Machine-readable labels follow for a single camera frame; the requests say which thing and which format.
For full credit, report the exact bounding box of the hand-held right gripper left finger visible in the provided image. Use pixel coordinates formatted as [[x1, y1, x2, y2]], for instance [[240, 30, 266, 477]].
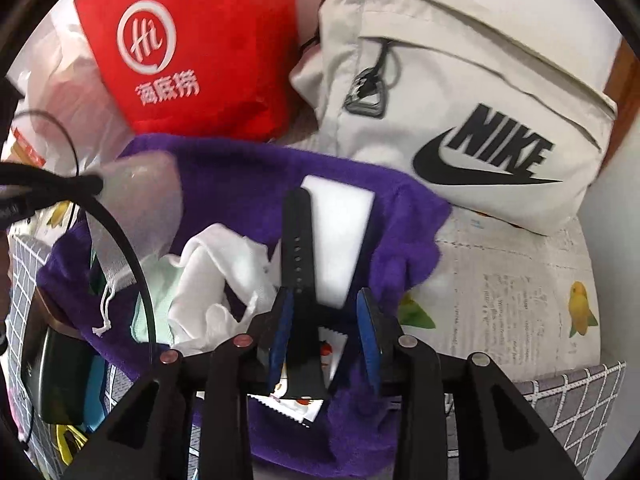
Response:
[[62, 287, 296, 480]]

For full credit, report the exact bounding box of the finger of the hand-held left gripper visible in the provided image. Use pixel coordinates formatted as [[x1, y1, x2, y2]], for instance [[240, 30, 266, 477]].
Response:
[[30, 172, 104, 202]]

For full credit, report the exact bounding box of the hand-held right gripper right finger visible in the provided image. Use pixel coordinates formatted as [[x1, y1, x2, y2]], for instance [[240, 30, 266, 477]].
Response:
[[356, 287, 586, 480]]

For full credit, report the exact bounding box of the translucent drawstring pouch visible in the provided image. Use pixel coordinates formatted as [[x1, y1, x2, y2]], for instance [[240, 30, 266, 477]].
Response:
[[85, 154, 183, 336]]

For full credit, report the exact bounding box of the black watch strap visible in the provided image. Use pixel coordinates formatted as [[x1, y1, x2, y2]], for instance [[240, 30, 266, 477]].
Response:
[[267, 187, 333, 401]]

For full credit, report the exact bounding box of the white fruit print snack packet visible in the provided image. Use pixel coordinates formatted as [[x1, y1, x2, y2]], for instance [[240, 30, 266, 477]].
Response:
[[247, 327, 351, 428]]

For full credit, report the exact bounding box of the white plastic shopping bag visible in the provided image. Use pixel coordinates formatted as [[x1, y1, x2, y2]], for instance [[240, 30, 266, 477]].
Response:
[[0, 10, 136, 171]]

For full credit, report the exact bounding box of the white cloth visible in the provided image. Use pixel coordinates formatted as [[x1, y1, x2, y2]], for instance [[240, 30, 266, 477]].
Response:
[[167, 224, 281, 356]]

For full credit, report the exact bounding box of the white sponge block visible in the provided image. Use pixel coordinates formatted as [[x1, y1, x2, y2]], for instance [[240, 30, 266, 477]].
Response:
[[297, 174, 377, 311]]

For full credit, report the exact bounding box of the light green cloth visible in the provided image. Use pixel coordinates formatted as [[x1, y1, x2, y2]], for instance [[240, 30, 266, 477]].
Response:
[[130, 255, 186, 343]]

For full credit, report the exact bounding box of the fruit printed bed sheet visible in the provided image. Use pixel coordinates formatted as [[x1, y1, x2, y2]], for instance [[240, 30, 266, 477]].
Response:
[[287, 205, 601, 386]]

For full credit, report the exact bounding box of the purple towel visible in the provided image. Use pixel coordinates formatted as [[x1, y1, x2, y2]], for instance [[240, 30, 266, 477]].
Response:
[[37, 133, 453, 478]]

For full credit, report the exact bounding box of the blue thin notebook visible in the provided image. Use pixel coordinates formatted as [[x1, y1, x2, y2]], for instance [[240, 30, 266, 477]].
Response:
[[82, 355, 111, 436]]

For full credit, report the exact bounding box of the grey checked blanket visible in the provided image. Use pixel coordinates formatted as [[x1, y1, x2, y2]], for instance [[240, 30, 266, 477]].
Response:
[[7, 230, 628, 480]]

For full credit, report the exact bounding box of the red shopping bag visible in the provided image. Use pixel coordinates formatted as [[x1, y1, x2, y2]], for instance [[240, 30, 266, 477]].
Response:
[[74, 0, 298, 143]]

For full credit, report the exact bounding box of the yellow plastic item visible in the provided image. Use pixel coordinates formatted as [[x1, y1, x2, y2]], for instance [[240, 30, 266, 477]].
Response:
[[52, 422, 88, 461]]

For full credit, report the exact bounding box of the grey backpack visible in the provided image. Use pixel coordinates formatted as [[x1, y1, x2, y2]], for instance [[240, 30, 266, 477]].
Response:
[[289, 0, 621, 236]]

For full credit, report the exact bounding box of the black cable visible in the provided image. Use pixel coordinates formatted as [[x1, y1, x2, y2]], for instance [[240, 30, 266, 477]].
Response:
[[0, 110, 158, 348]]

